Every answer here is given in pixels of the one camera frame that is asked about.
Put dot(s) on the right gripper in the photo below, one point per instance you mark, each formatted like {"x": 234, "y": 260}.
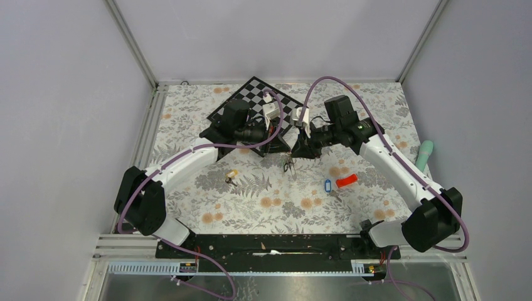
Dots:
{"x": 305, "y": 147}

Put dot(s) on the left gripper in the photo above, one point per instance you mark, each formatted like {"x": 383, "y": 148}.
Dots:
{"x": 277, "y": 145}

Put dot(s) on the grey metal key holder plate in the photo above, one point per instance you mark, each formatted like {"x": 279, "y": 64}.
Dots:
{"x": 289, "y": 166}

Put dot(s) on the blue key tag with key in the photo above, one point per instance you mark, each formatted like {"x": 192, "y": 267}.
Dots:
{"x": 328, "y": 187}

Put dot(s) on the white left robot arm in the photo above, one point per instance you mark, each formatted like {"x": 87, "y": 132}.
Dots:
{"x": 141, "y": 199}

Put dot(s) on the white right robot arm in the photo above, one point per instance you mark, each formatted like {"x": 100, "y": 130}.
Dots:
{"x": 435, "y": 211}

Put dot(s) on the black and silver chessboard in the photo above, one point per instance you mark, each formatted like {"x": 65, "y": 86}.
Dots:
{"x": 249, "y": 104}

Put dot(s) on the red key tag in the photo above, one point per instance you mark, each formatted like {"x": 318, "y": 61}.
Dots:
{"x": 346, "y": 181}

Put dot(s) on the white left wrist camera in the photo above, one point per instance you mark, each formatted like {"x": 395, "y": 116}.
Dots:
{"x": 270, "y": 109}

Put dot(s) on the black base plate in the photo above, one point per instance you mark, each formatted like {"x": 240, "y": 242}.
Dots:
{"x": 277, "y": 253}

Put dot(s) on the mint green handle tool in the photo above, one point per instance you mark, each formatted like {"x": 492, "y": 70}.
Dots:
{"x": 425, "y": 150}

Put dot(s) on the aluminium frame rails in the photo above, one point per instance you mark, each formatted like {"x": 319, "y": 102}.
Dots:
{"x": 159, "y": 90}

